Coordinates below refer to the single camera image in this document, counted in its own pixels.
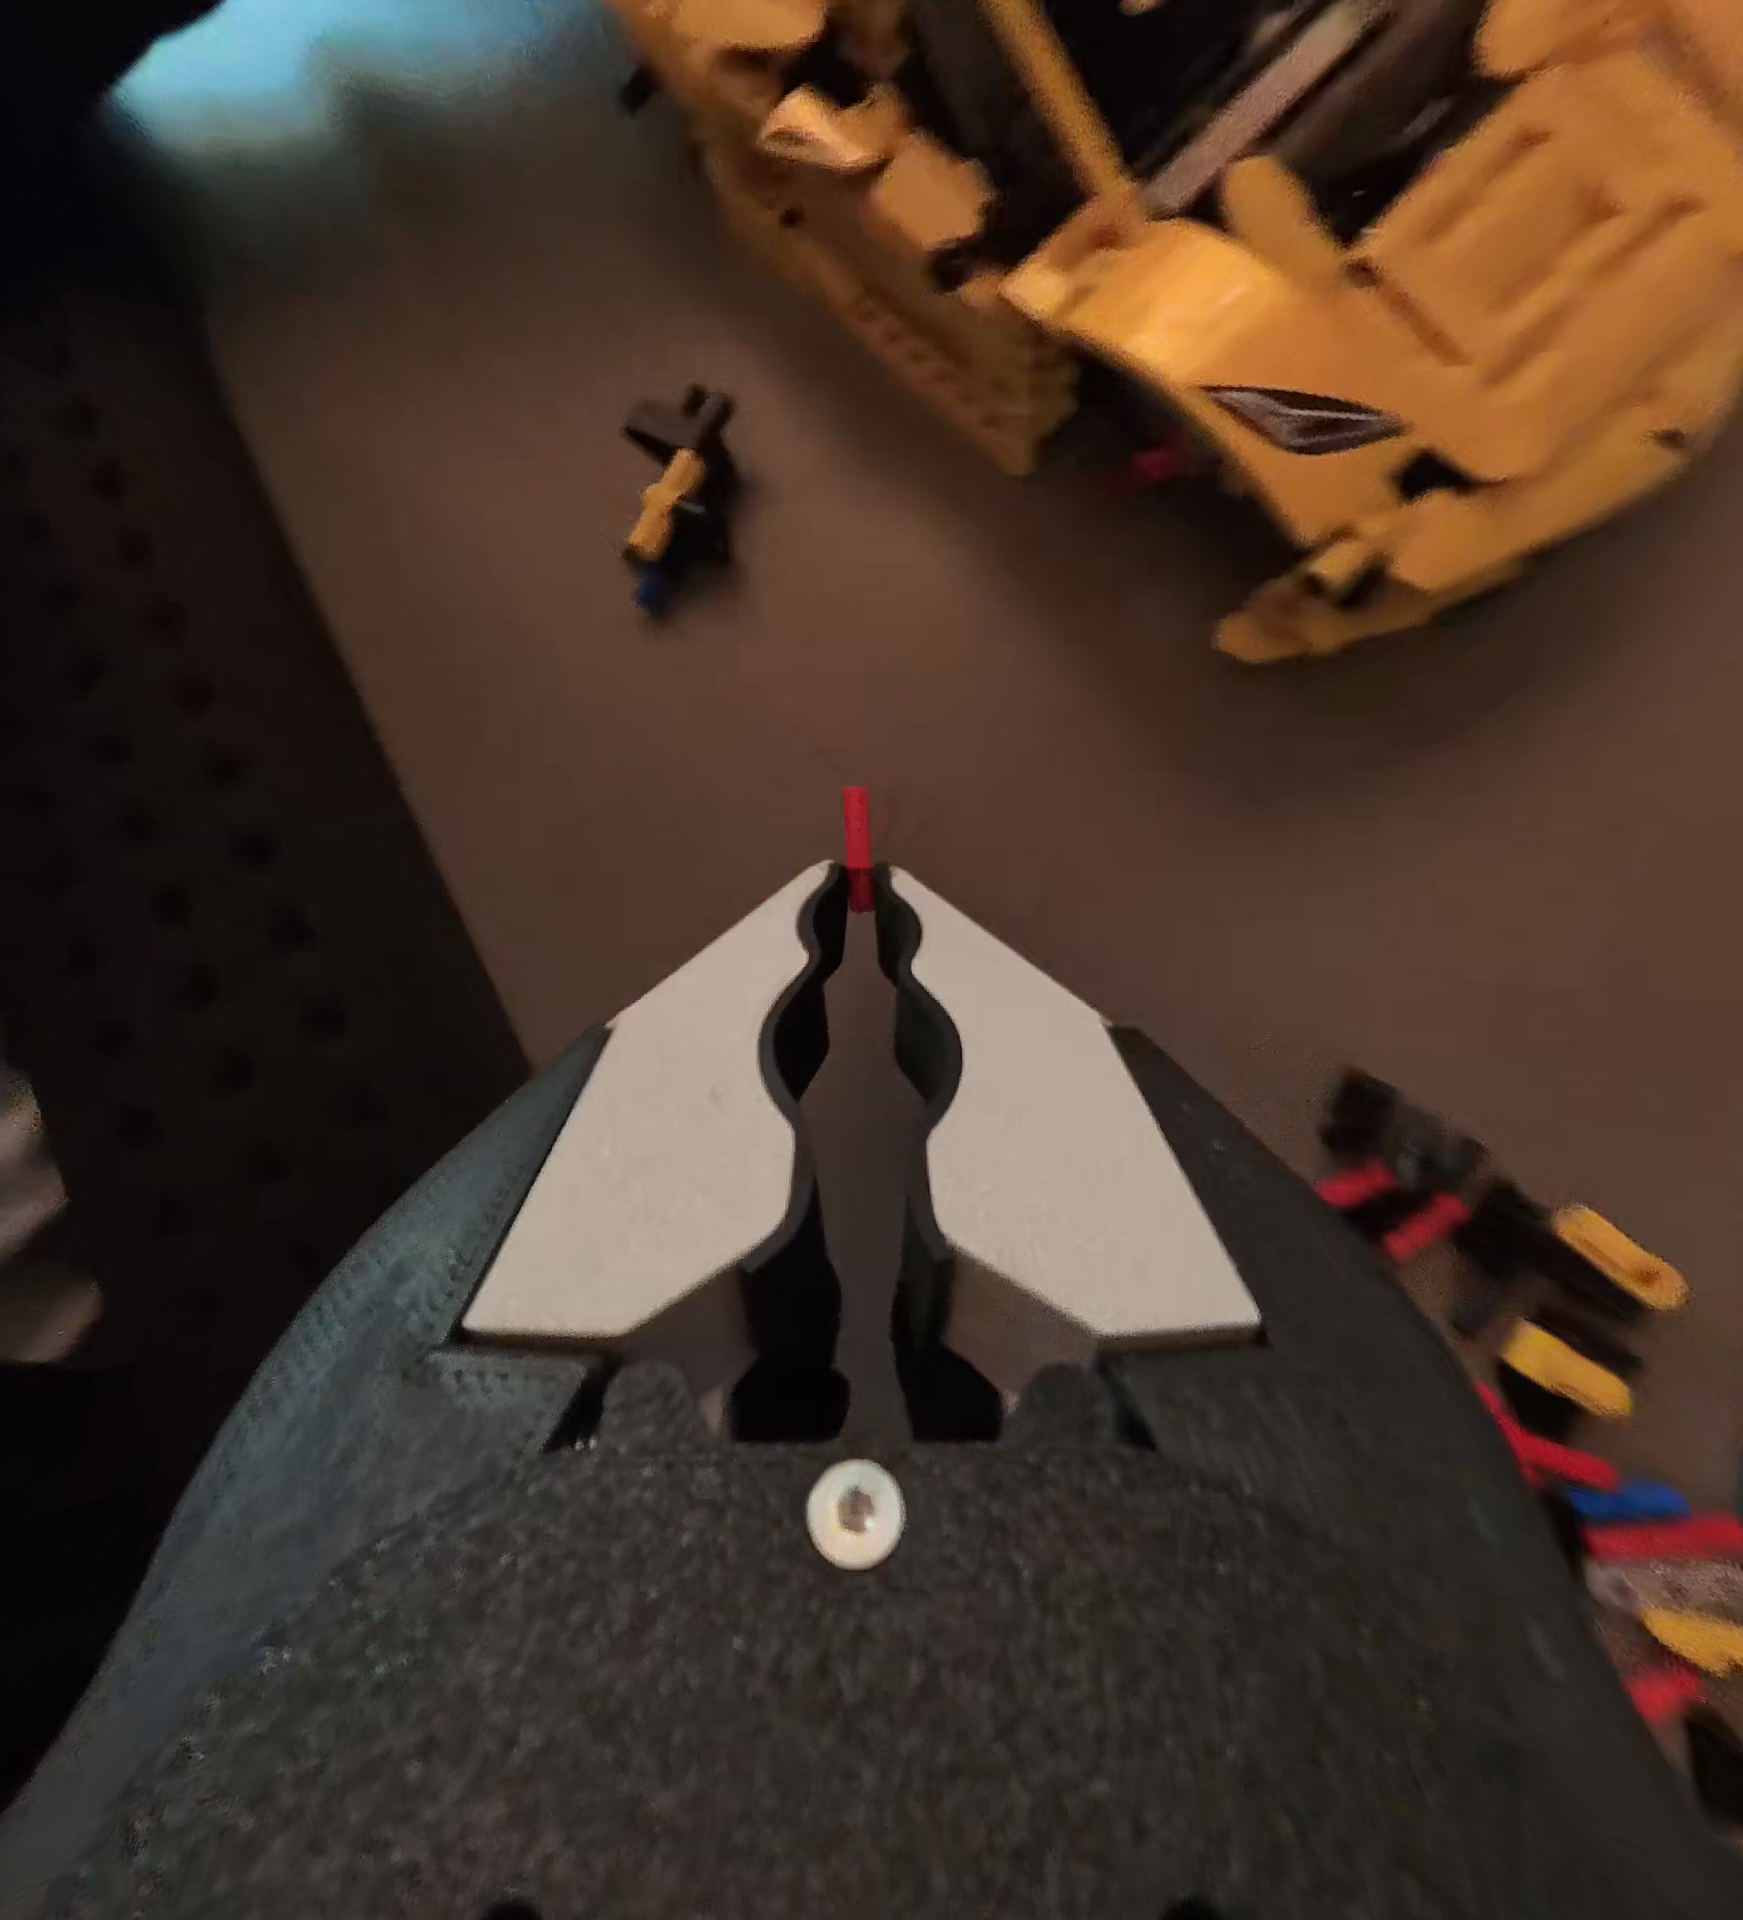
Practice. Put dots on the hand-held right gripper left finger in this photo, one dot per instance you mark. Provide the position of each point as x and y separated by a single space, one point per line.
648 1184

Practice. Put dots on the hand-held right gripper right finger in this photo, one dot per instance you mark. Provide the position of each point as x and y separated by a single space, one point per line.
1077 1184

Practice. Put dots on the red brick pin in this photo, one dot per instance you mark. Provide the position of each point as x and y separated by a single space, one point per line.
855 833

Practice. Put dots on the small yellow black brick assembly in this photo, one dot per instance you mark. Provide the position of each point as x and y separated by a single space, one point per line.
676 480

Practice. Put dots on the grey desk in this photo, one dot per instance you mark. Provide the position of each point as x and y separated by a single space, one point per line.
1107 822

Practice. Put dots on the scattered small brick pins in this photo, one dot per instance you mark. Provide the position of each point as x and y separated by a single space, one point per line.
1558 1349

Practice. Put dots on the black perforated chair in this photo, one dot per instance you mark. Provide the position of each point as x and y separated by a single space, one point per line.
139 752

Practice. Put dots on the yellow brick toy car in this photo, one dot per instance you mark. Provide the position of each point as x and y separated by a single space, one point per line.
1408 298

